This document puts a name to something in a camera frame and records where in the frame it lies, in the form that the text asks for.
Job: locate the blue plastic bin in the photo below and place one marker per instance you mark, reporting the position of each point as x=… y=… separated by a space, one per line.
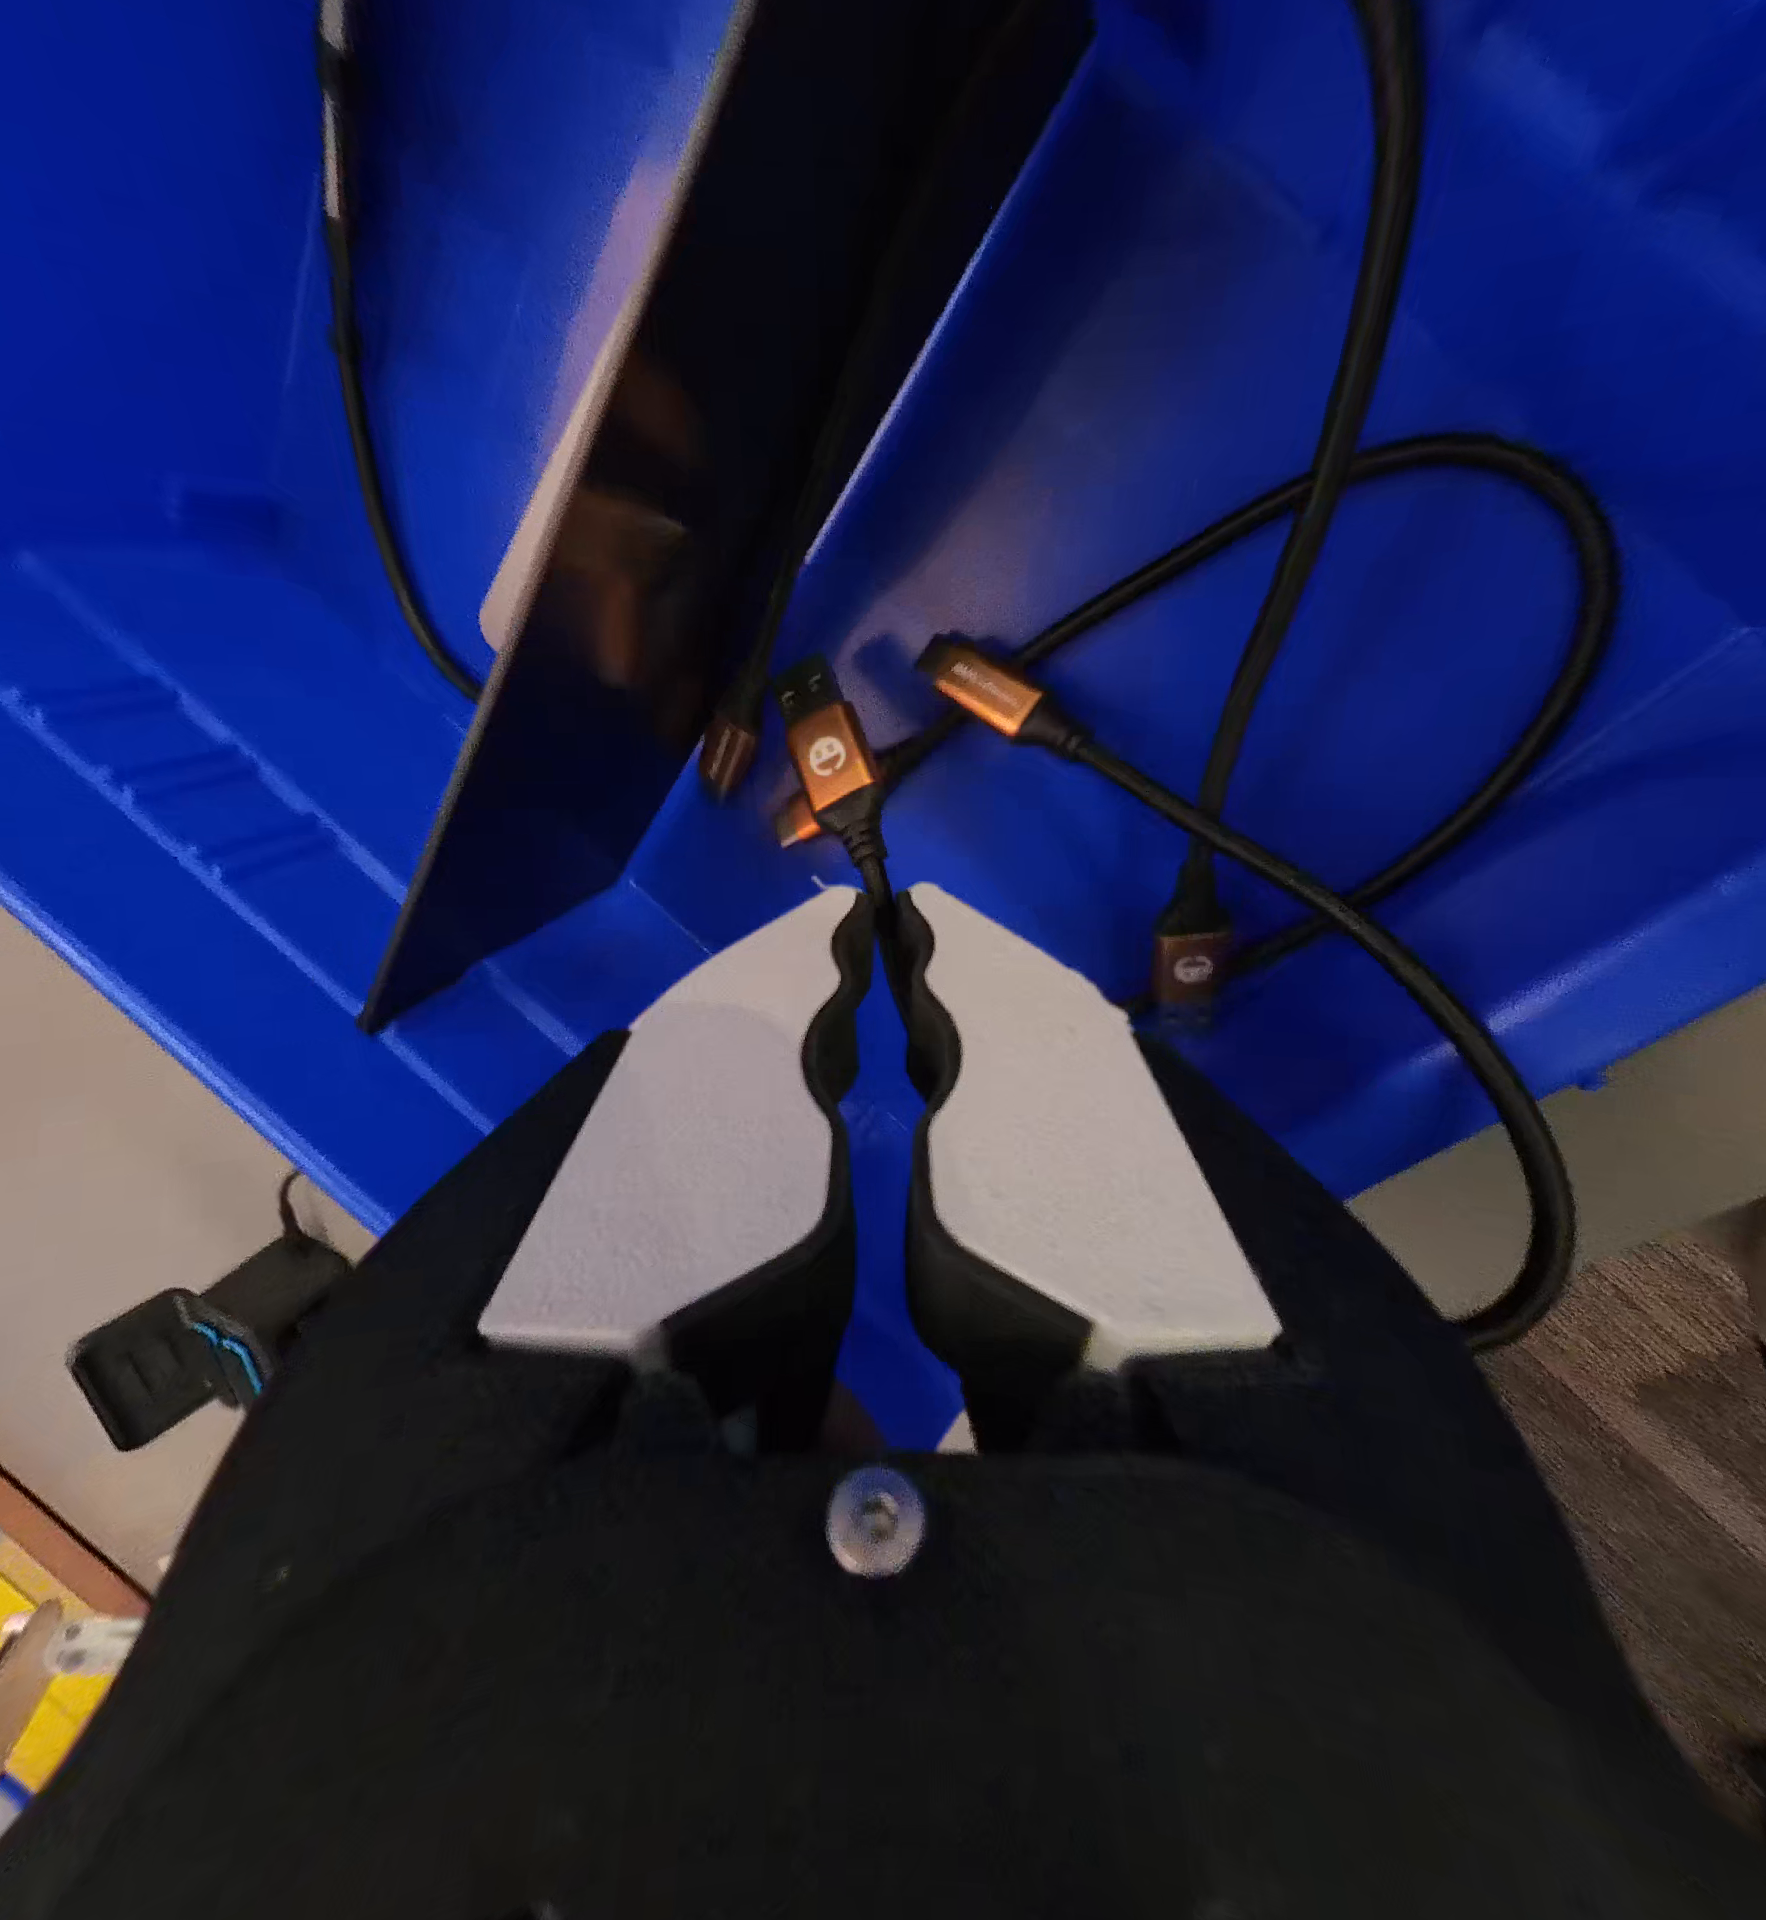
x=149 y=449

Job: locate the black tablet with white back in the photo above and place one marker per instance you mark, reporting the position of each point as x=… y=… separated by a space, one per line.
x=763 y=449

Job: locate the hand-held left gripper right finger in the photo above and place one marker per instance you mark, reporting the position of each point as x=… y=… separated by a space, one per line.
x=1094 y=1184

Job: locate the clear plastic connector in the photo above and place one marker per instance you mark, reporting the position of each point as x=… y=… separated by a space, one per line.
x=92 y=1648

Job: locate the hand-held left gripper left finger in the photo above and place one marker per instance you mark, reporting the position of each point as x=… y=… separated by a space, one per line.
x=674 y=1184

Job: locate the black clamp with blue stripe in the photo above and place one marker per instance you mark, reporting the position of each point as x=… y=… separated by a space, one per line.
x=163 y=1366

